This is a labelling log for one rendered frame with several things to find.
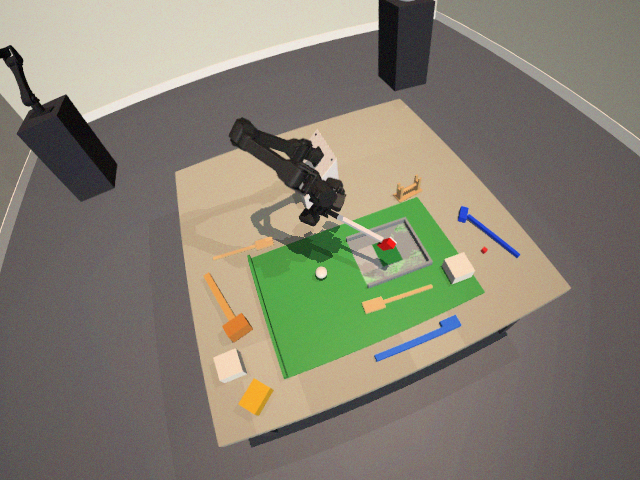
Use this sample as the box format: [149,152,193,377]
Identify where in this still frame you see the orange mallet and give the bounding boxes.
[203,273,253,343]

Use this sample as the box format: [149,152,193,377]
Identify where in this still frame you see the white golf ball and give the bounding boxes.
[315,266,327,279]

